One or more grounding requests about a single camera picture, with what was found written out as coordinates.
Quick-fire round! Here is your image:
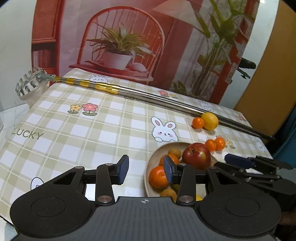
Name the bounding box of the checkered bunny tablecloth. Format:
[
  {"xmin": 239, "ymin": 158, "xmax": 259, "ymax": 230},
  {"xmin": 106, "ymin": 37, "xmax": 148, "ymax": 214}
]
[{"xmin": 1, "ymin": 83, "xmax": 270, "ymax": 219}]

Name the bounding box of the yellow citrus fruit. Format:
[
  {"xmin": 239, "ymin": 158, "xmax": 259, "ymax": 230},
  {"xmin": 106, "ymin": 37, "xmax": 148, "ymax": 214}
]
[{"xmin": 196, "ymin": 195, "xmax": 203, "ymax": 201}]

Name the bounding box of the beige round plate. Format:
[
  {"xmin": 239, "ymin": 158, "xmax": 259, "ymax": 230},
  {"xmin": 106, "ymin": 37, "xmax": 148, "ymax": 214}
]
[{"xmin": 143, "ymin": 141, "xmax": 219, "ymax": 198}]

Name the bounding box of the brown longan fruit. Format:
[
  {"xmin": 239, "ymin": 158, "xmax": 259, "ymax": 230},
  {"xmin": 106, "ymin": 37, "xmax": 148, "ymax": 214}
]
[{"xmin": 168, "ymin": 148, "xmax": 182, "ymax": 159}]

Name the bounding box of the telescopic metal pole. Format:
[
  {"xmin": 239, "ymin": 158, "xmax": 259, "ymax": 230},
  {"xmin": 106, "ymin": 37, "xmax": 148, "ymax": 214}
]
[{"xmin": 15, "ymin": 67, "xmax": 275, "ymax": 141}]

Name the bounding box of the small tangerine by lemon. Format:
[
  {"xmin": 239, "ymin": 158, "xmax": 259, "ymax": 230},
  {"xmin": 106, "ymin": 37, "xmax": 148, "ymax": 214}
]
[{"xmin": 192, "ymin": 117, "xmax": 204, "ymax": 129}]

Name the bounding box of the wooden headboard panel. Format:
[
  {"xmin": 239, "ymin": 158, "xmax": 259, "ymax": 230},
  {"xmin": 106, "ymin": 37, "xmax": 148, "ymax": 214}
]
[{"xmin": 235, "ymin": 1, "xmax": 295, "ymax": 136}]

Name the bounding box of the yellow lemon by pole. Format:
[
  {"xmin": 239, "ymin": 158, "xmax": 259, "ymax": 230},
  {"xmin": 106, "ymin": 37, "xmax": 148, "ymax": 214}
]
[{"xmin": 201, "ymin": 112, "xmax": 219, "ymax": 131}]

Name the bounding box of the black office chair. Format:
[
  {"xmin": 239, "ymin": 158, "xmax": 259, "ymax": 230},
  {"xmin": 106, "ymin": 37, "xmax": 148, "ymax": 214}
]
[{"xmin": 236, "ymin": 58, "xmax": 256, "ymax": 79}]

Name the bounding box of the printed room backdrop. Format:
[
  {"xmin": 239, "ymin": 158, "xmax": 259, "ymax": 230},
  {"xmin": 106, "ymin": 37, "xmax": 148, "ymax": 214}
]
[{"xmin": 32, "ymin": 0, "xmax": 259, "ymax": 103}]

